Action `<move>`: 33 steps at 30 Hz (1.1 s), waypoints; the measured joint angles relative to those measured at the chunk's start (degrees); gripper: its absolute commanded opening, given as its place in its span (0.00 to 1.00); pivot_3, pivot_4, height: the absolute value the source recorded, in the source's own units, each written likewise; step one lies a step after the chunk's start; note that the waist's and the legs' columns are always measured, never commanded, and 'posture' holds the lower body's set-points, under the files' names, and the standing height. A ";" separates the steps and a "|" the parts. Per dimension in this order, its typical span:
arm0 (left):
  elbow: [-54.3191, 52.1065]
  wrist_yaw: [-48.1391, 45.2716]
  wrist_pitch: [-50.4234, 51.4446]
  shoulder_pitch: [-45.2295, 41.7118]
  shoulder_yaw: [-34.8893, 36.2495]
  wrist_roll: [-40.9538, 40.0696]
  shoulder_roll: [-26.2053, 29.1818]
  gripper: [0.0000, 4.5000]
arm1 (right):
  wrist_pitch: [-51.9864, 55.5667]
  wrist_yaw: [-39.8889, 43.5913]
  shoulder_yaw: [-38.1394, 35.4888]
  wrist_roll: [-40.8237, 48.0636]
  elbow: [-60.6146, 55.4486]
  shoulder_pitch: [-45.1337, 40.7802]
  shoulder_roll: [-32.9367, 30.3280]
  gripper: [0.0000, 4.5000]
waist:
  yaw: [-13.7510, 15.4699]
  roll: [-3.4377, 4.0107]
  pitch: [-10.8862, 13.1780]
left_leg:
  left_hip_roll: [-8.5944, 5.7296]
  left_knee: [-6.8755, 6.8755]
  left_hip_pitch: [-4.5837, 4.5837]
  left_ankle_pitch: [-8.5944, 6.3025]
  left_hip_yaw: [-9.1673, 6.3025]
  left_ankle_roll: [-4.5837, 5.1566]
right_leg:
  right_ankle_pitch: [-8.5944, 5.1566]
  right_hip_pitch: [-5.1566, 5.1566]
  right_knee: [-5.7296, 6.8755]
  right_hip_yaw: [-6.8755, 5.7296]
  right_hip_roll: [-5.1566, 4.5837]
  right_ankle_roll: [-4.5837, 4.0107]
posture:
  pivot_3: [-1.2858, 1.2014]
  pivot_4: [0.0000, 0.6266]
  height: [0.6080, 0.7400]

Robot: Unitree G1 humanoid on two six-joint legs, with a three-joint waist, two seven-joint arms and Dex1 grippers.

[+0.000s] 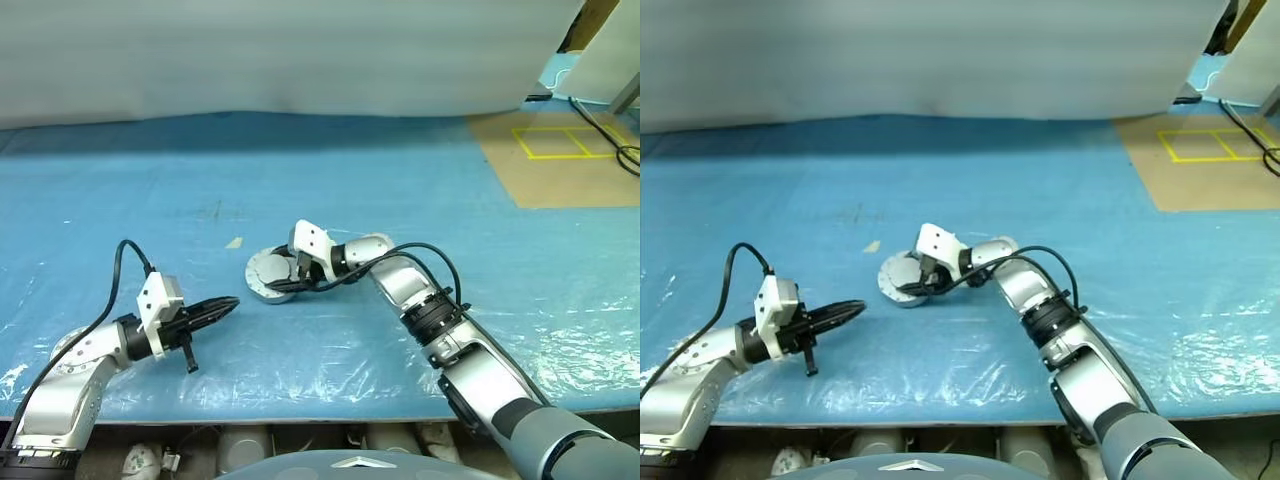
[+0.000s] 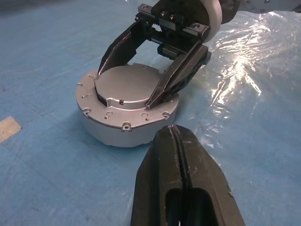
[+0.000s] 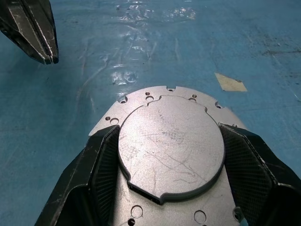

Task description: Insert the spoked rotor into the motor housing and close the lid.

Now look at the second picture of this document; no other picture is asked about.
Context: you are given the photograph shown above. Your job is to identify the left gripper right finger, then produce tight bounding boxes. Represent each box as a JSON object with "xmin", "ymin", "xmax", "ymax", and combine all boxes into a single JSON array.
[{"xmin": 173, "ymin": 125, "xmax": 246, "ymax": 226}]

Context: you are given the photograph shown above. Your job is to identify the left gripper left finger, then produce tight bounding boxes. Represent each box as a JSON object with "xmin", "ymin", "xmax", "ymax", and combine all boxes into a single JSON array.
[{"xmin": 130, "ymin": 125, "xmax": 190, "ymax": 226}]

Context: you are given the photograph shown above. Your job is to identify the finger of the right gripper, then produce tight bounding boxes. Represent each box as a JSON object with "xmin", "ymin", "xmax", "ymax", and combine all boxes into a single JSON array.
[
  {"xmin": 97, "ymin": 20, "xmax": 151, "ymax": 77},
  {"xmin": 145, "ymin": 40, "xmax": 212, "ymax": 110}
]

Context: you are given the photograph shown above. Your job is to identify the silver motor end cover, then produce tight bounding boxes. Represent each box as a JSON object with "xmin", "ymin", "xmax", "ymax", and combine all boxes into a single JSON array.
[{"xmin": 76, "ymin": 61, "xmax": 181, "ymax": 132}]

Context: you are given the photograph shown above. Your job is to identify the silver motor housing copper windings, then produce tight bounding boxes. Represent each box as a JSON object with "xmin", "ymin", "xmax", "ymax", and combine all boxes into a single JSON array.
[{"xmin": 80, "ymin": 110, "xmax": 175, "ymax": 148}]

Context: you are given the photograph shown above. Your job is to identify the clear plastic film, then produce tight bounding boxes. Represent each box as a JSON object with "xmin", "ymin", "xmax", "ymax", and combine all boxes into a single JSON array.
[{"xmin": 194, "ymin": 9, "xmax": 301, "ymax": 226}]

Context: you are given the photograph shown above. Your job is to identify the yellow tape piece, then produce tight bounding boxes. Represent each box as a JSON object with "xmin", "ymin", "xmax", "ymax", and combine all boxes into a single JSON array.
[{"xmin": 0, "ymin": 115, "xmax": 22, "ymax": 143}]

